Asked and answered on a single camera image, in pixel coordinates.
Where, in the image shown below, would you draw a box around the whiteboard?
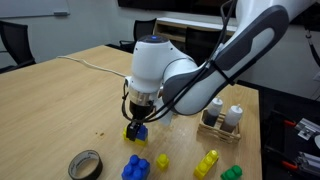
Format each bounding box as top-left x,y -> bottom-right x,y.
0,0 -> 70,18

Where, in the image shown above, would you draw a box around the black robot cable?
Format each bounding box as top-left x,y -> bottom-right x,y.
120,0 -> 238,124

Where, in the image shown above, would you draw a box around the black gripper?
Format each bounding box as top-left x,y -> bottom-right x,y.
126,102 -> 154,141

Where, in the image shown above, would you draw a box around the combined blue and yellow blocks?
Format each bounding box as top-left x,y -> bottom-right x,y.
123,124 -> 148,146

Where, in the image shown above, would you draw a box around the black tape roll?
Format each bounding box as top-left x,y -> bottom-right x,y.
68,150 -> 103,180

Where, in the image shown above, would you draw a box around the small yellow block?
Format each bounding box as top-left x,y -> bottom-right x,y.
156,154 -> 169,171

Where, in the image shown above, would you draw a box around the black chair behind table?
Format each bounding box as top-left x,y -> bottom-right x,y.
119,19 -> 156,53

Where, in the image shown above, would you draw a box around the wooden shelf cabinet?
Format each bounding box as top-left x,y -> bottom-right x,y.
154,17 -> 223,43

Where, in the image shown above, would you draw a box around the wooden crate tray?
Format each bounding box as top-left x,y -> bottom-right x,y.
198,110 -> 241,144

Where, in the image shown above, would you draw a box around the squeeze bottle brown sauce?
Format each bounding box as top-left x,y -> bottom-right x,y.
220,105 -> 243,133

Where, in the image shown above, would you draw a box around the white power cable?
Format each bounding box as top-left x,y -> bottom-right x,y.
57,55 -> 128,78

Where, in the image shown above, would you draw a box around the green block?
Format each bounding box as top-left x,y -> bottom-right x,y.
220,165 -> 242,180

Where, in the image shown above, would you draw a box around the large blue block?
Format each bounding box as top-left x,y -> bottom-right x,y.
121,154 -> 150,180

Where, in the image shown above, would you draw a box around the squeeze bottle dark sauce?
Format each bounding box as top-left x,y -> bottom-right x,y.
203,97 -> 223,126

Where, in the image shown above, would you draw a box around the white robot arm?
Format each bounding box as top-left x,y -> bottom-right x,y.
122,0 -> 319,141

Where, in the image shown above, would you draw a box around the long yellow block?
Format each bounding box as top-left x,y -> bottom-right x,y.
194,150 -> 219,180

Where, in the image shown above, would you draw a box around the whiteboard eraser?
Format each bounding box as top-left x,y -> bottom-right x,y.
53,11 -> 70,16

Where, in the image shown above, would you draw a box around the black chair left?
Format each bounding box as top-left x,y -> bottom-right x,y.
0,21 -> 36,73

